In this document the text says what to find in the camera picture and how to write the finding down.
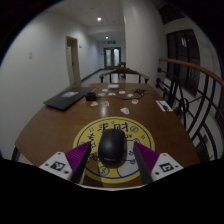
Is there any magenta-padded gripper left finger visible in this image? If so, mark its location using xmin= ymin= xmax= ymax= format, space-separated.
xmin=39 ymin=141 xmax=93 ymax=184

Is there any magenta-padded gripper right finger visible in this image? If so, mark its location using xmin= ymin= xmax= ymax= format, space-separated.
xmin=133 ymin=142 xmax=184 ymax=185

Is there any black computer mouse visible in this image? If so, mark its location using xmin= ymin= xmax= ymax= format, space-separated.
xmin=97 ymin=128 xmax=128 ymax=165

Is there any round yellow mouse pad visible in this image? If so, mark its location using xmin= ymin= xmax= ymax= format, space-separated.
xmin=72 ymin=116 xmax=156 ymax=184

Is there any white card with black print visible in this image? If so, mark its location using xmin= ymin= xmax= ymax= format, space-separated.
xmin=156 ymin=99 xmax=174 ymax=113

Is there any black closed laptop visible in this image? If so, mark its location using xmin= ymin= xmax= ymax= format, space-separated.
xmin=43 ymin=86 xmax=97 ymax=112

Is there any small black box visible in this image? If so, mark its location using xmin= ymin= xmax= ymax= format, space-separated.
xmin=85 ymin=92 xmax=97 ymax=102

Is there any wooden armchair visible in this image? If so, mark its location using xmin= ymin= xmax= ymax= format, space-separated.
xmin=98 ymin=67 xmax=150 ymax=85

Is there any wooden side door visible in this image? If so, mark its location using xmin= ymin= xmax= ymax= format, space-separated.
xmin=65 ymin=35 xmax=82 ymax=85

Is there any black railing with wooden handrail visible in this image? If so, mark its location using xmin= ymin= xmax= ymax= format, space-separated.
xmin=155 ymin=57 xmax=224 ymax=161

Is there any glass double door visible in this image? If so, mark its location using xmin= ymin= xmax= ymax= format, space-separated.
xmin=103 ymin=46 xmax=122 ymax=70

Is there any dark window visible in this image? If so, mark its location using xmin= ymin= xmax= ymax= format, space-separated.
xmin=165 ymin=29 xmax=202 ymax=96

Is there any black cable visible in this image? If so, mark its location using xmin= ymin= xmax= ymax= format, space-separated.
xmin=133 ymin=87 xmax=158 ymax=100

